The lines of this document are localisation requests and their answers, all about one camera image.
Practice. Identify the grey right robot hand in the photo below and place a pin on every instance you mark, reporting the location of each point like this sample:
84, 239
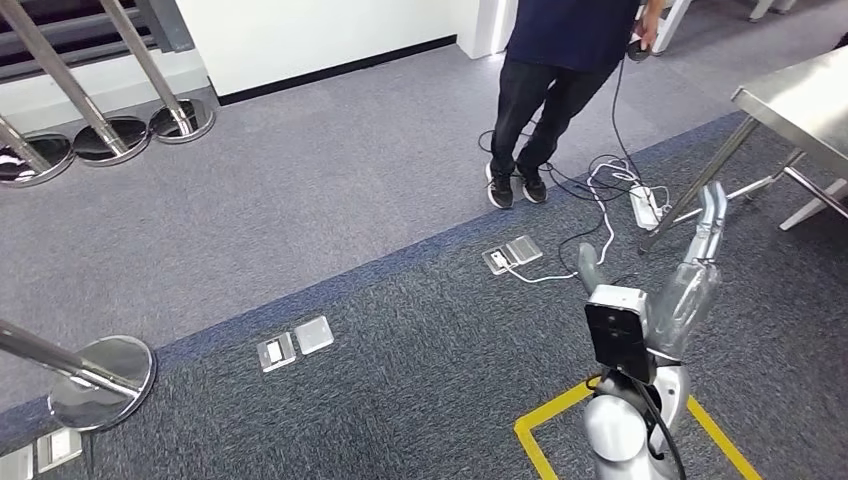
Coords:
682, 311

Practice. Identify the black handheld remote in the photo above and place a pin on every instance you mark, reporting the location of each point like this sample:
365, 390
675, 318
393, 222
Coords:
638, 52

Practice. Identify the stainless steel workbench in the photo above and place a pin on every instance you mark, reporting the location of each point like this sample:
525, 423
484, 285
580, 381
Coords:
802, 99

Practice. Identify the white power strip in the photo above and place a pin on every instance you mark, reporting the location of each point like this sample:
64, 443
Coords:
646, 208

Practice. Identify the open floor socket lid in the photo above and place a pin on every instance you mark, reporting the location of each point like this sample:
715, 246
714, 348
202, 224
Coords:
524, 250

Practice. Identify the metal floor socket box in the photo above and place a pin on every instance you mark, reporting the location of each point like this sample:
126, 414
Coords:
497, 260

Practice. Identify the person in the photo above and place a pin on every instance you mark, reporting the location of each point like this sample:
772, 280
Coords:
563, 33

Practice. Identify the metal floor socket plate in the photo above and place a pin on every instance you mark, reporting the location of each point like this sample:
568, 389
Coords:
60, 450
276, 352
313, 335
16, 464

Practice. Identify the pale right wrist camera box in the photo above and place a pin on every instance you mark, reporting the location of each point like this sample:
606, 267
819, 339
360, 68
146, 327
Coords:
616, 293

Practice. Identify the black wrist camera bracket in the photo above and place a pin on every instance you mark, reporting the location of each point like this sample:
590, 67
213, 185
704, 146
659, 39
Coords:
619, 341

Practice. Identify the white table frame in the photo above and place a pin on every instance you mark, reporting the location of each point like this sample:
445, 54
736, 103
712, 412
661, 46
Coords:
672, 26

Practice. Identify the chrome stanchion post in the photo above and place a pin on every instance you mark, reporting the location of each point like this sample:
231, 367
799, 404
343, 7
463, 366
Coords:
40, 156
182, 122
99, 384
109, 142

